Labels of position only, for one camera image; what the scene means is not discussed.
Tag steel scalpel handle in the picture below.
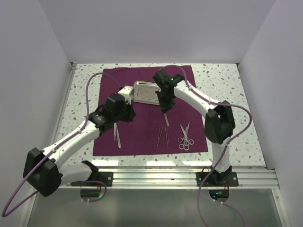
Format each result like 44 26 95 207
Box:
163 113 169 127

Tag steel straight probe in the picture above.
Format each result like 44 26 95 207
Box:
116 128 121 148

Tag purple cloth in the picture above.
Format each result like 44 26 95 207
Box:
93 67 208 157

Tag fine pointed steel tweezers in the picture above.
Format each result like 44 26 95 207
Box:
157 126 164 146

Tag steel forceps with rings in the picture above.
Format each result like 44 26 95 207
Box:
178 124 189 143

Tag small steel ring scissors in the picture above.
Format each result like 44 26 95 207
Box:
178 125 194 146

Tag steel surgical scissors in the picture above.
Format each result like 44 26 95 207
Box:
178 126 190 151

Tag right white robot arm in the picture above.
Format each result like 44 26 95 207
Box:
154 77 235 186

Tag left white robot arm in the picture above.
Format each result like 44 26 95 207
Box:
23 96 135 197

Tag steel instrument tray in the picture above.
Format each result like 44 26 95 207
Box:
133 81 160 105

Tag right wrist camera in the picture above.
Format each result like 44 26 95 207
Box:
152 70 185 91

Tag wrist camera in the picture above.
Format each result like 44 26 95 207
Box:
104 86 134 112
152 70 185 91

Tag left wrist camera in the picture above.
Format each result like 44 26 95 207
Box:
104 86 134 112

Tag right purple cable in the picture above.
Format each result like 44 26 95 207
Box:
160 65 252 227

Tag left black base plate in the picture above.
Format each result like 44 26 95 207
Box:
71 172 114 187

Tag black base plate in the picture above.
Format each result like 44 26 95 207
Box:
71 172 114 187
196 172 239 187

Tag aluminium front rail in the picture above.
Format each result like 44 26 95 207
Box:
30 166 280 189

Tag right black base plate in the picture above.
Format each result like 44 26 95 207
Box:
196 172 239 187

